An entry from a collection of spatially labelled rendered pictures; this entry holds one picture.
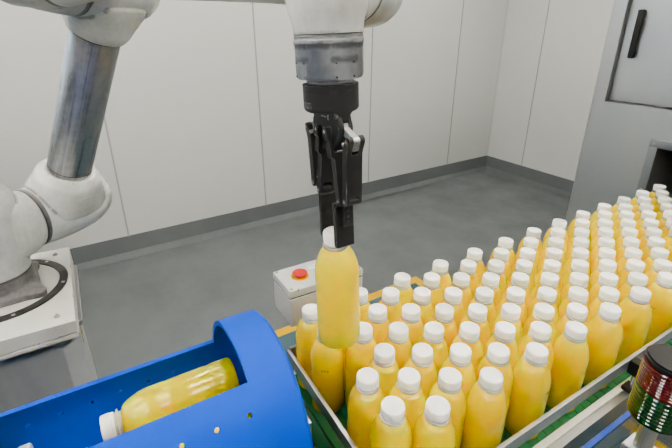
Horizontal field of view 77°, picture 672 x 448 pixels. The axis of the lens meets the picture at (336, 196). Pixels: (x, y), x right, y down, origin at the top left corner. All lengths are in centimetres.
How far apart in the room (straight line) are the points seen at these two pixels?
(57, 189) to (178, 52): 230
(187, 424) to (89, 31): 75
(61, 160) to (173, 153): 233
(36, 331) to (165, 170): 250
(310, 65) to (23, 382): 106
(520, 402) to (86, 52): 111
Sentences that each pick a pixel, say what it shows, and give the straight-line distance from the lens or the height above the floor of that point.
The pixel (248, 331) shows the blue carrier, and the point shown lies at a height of 123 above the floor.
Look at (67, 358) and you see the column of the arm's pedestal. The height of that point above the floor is 89.
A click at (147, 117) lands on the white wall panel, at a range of 342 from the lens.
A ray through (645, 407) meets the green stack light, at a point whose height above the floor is 119.
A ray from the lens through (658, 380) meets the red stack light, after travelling 72.
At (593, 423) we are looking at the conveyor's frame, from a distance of 112.
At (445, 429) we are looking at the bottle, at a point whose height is 107.
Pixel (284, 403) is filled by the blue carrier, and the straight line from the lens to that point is 64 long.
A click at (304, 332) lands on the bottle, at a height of 106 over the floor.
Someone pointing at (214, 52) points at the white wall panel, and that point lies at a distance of 349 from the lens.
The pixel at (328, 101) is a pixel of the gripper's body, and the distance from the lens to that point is 55.
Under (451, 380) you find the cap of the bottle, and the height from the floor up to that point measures 110.
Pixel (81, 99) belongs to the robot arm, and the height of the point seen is 151.
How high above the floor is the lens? 166
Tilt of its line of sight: 22 degrees down
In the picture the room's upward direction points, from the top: straight up
